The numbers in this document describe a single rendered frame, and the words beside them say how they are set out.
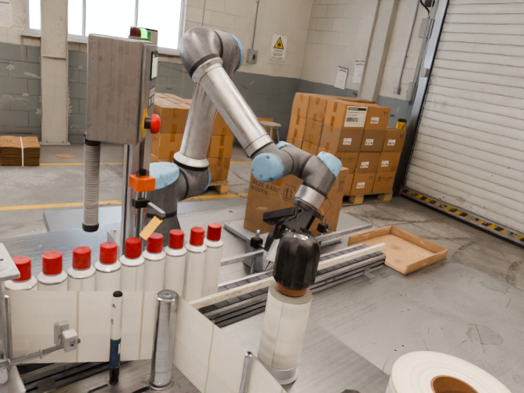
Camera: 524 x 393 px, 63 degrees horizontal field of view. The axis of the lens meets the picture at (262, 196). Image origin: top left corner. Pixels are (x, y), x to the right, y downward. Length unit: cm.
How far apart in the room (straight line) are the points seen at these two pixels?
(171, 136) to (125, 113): 348
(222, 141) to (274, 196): 308
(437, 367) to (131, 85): 73
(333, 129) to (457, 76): 169
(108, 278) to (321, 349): 49
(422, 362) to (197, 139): 89
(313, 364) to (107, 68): 71
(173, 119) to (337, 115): 166
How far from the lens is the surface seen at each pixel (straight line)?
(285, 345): 86
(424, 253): 185
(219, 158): 462
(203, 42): 121
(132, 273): 94
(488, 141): 530
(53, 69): 622
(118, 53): 84
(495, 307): 160
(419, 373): 81
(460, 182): 547
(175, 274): 100
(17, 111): 630
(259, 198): 157
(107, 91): 85
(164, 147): 432
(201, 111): 134
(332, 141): 462
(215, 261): 105
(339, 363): 101
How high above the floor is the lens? 148
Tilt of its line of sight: 18 degrees down
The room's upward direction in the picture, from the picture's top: 9 degrees clockwise
